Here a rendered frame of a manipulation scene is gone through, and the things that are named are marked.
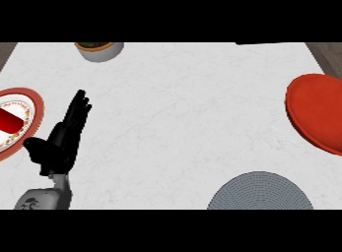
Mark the red bowl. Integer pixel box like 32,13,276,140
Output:
285,73,342,159

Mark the red can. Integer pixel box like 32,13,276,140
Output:
0,102,28,135

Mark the round grey placemat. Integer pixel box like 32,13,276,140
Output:
207,170,315,211

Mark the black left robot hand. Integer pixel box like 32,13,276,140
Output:
23,89,94,177

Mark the red-rimmed patterned plate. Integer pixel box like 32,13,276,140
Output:
0,87,47,167

